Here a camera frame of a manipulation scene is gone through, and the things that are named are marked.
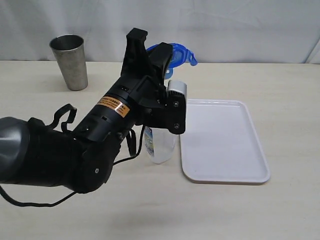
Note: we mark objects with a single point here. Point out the white backdrop curtain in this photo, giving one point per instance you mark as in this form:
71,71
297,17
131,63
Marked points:
217,31

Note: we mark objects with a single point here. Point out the blue container lid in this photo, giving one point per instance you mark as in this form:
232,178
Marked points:
180,56

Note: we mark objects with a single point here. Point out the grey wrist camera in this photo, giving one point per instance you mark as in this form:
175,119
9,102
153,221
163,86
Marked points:
178,86

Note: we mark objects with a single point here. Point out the stainless steel cup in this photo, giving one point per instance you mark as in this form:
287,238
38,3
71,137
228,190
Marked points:
69,53

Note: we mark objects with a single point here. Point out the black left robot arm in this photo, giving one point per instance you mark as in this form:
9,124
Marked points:
35,154

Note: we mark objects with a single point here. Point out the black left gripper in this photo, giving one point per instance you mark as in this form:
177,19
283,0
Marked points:
151,105

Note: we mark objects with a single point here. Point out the white plastic tray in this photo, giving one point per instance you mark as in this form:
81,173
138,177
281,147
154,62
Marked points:
221,145

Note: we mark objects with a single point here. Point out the clear plastic container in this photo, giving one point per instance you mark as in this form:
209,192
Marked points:
159,144

